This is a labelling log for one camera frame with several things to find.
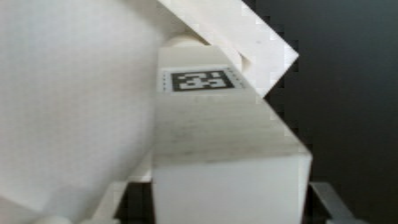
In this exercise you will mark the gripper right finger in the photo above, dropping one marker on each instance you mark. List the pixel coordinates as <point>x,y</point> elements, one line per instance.
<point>326,209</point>

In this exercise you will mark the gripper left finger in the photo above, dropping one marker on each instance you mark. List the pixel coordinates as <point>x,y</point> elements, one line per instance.
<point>125,206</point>

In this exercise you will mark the white desk leg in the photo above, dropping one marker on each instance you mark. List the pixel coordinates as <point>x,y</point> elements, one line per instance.
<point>230,160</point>

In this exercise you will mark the white desk top tray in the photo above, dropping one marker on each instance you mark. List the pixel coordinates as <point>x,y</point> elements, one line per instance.
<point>79,62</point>

